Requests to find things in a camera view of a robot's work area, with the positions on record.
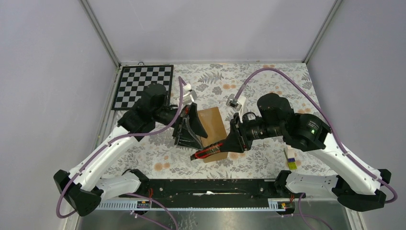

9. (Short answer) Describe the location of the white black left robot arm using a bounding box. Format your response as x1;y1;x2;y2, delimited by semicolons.
53;82;208;217

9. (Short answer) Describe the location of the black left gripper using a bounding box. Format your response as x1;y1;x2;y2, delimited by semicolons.
154;103;208;150

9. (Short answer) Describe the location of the red black utility knife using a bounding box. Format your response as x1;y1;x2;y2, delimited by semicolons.
190;142;223;161

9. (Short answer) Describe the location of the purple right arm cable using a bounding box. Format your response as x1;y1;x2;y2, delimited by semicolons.
233;67;398;230

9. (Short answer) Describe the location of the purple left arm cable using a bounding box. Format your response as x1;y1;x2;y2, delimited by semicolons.
56;76;188;230

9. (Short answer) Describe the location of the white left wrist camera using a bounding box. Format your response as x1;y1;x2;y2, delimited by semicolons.
182;83;197;104

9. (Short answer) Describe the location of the brown cardboard express box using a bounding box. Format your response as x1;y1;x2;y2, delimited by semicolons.
198;107;227;147

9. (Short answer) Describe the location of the black white checkerboard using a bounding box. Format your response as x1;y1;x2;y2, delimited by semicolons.
111;65;174;111

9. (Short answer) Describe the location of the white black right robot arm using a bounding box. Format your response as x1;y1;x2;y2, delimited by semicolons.
219;93;391;212

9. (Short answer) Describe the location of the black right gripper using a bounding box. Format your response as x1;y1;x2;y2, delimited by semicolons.
220;112;284;153

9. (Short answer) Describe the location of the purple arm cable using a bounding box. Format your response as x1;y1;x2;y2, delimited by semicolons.
56;76;188;230
233;67;398;230

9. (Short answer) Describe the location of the floral patterned table mat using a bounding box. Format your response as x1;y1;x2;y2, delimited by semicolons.
103;63;319;179

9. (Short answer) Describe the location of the green purple toy block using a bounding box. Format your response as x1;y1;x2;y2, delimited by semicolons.
284;145;297;170

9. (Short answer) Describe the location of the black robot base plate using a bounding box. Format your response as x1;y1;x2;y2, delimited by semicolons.
136;178;307;209

